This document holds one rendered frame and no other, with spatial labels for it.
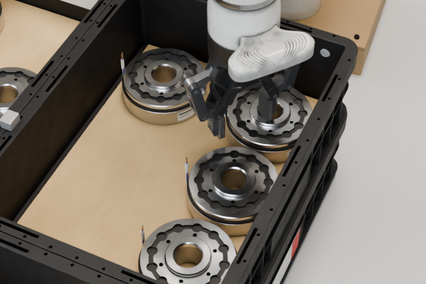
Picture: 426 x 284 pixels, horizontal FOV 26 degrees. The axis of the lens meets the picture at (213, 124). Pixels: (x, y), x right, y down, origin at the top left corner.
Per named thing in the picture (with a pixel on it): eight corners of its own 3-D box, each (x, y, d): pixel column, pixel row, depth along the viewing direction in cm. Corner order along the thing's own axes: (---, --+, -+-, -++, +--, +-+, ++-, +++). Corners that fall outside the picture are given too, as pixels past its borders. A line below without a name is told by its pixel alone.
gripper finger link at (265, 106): (267, 101, 104) (266, 123, 107) (272, 99, 105) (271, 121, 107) (258, 89, 106) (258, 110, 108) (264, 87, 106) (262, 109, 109)
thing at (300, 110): (240, 77, 113) (240, 74, 113) (320, 95, 111) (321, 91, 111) (216, 137, 107) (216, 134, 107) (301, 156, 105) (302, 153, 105)
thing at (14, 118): (9, 116, 99) (7, 108, 98) (21, 120, 99) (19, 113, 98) (0, 127, 98) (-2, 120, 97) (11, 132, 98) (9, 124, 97)
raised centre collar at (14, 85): (2, 77, 113) (2, 73, 112) (35, 91, 111) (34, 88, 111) (-24, 102, 110) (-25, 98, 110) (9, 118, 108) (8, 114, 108)
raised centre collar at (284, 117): (255, 94, 111) (255, 90, 110) (295, 103, 110) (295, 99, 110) (244, 123, 108) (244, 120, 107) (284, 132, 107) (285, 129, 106)
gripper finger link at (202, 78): (215, 54, 98) (222, 66, 100) (178, 77, 98) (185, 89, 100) (225, 68, 97) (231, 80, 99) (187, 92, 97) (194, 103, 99)
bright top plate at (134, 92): (141, 43, 117) (141, 40, 117) (216, 61, 115) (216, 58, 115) (109, 97, 111) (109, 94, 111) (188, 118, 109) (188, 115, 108)
